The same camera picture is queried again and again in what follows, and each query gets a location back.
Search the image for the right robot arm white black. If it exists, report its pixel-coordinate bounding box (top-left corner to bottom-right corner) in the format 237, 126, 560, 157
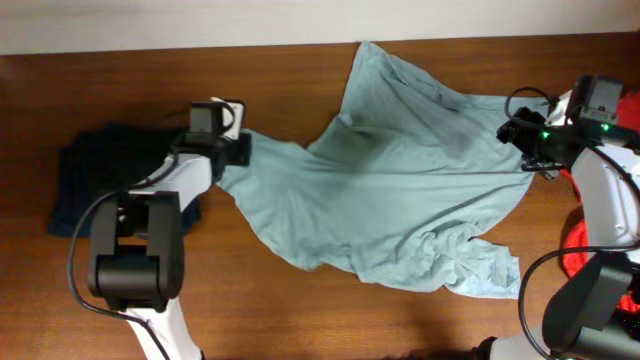
474, 75, 639, 359

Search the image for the left black cable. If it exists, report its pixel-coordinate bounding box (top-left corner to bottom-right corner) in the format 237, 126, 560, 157
67, 99, 236, 360

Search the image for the folded dark navy garment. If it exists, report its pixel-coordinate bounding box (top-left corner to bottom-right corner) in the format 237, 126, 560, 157
47, 123, 181, 238

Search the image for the light blue grey t-shirt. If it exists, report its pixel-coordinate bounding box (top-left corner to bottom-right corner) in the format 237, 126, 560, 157
220, 42, 545, 299

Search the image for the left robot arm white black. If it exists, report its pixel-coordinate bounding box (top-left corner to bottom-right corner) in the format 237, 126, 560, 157
76, 97, 251, 359

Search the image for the right black cable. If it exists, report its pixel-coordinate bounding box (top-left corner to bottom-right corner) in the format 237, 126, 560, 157
503, 86, 640, 360

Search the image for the red t-shirt white print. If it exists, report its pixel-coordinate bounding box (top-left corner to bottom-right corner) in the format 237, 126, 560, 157
558, 92, 640, 315

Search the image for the black cable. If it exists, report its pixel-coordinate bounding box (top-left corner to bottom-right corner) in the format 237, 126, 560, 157
503, 86, 640, 360
67, 99, 236, 360

